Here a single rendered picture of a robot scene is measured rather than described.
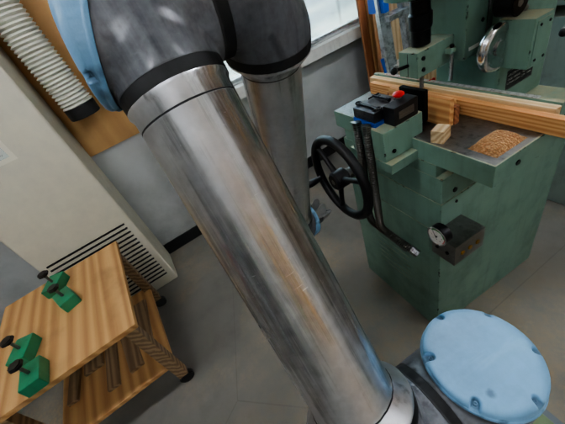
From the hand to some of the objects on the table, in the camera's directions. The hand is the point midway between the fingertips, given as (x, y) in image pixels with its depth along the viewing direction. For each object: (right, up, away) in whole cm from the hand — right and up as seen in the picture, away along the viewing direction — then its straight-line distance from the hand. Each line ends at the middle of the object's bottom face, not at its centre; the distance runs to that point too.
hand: (326, 213), depth 102 cm
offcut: (+26, +19, -24) cm, 40 cm away
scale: (+33, +38, -14) cm, 52 cm away
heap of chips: (+35, +16, -32) cm, 50 cm away
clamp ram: (+21, +27, -13) cm, 36 cm away
